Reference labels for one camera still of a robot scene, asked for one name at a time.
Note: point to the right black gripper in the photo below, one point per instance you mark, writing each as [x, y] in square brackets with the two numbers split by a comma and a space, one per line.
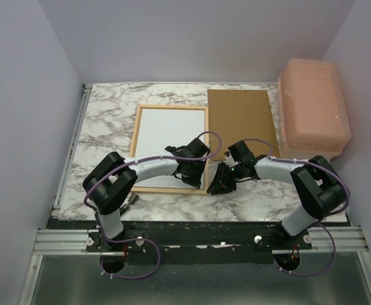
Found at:
[220, 176]

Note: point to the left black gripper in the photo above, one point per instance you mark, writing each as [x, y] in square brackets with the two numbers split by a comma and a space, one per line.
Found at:
[195, 182]

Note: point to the light wooden picture frame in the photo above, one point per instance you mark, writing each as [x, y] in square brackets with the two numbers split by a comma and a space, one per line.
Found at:
[134, 143]

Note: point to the white photo paper sheet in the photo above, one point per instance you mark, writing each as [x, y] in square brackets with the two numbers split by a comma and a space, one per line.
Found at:
[169, 133]

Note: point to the brown cardboard backing board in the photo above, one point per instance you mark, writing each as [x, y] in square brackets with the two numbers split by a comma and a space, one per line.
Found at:
[241, 114]

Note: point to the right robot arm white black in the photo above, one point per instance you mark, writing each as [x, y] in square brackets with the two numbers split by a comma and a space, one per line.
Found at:
[321, 191]

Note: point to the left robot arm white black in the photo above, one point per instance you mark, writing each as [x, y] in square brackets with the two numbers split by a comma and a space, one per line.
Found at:
[112, 180]

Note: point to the translucent pink plastic box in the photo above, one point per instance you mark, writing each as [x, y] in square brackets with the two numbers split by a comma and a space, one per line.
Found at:
[312, 110]

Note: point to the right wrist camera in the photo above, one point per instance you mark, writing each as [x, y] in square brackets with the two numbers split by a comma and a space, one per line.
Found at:
[229, 160]

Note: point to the black mounting base rail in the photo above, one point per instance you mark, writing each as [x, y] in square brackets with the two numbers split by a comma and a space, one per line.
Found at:
[142, 242]

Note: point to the black T-handle tool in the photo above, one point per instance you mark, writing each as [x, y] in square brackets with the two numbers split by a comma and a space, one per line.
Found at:
[131, 200]

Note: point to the aluminium extrusion rail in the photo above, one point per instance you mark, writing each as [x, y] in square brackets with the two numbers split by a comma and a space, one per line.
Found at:
[60, 242]

